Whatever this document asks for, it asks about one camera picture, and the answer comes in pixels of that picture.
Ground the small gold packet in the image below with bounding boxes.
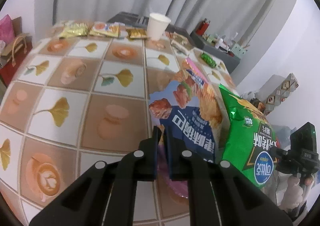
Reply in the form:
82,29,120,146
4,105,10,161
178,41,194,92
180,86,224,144
126,28,148,40

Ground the red thermos bottle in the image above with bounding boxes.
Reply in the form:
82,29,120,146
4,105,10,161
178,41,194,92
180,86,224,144
196,19,210,36

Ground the green chip bag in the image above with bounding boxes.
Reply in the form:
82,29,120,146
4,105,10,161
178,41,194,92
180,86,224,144
219,85,278,188

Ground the gold snack packet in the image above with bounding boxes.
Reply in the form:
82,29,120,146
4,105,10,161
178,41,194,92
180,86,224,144
59,23,88,39

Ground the small green snack packet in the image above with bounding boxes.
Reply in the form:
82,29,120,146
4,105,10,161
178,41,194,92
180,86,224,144
201,53,216,68

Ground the small white bottle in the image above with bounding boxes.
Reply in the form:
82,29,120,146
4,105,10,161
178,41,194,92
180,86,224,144
214,37,223,49

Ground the white paper cup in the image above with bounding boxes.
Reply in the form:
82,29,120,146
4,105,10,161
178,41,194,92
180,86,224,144
147,13,171,41

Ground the orange snack packet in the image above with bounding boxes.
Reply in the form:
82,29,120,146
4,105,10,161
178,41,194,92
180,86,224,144
89,22,120,37

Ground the blue chip bag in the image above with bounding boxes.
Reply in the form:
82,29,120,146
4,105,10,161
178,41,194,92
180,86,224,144
149,58,224,163

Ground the pink plastic bag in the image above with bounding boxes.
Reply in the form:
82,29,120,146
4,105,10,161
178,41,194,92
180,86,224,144
0,15,15,45

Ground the rolled patterned tablecloth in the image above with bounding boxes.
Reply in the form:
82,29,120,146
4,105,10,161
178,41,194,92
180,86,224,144
259,73,299,115

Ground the grey cabinet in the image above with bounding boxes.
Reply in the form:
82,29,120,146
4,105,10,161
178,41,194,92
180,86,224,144
190,31,240,74

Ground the patterned ginkgo tablecloth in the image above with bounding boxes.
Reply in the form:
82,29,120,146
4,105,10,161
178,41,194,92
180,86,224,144
1,21,235,225

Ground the mint green desk organizer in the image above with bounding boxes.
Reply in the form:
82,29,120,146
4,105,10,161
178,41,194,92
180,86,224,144
230,43,247,59

